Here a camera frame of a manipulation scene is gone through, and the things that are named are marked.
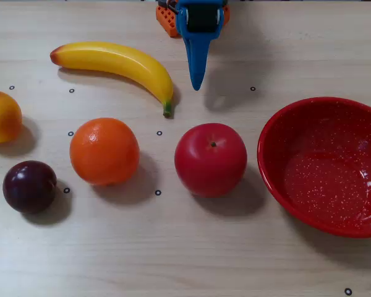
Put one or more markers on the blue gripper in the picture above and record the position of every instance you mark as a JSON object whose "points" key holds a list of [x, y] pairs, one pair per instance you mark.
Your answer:
{"points": [[200, 13]]}

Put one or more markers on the yellow-orange toy peach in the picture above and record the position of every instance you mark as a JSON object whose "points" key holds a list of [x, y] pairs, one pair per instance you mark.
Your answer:
{"points": [[1, 117]]}

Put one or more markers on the orange robot base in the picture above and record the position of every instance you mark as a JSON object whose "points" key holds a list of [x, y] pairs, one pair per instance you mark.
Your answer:
{"points": [[167, 21]]}

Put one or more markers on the red speckled enamel bowl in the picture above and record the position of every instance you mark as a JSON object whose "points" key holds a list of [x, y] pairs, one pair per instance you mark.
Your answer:
{"points": [[321, 185]]}

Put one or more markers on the yellow toy banana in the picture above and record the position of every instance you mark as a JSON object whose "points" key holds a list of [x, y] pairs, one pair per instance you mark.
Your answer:
{"points": [[117, 60]]}

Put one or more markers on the red toy apple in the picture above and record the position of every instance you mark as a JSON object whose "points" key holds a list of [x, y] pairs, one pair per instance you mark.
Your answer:
{"points": [[210, 164]]}

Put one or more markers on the toy orange fruit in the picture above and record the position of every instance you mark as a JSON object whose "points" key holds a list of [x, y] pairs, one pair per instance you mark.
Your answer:
{"points": [[104, 151]]}

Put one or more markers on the dark purple toy plum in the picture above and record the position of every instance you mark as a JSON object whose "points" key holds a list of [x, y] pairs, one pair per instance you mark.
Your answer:
{"points": [[29, 187]]}

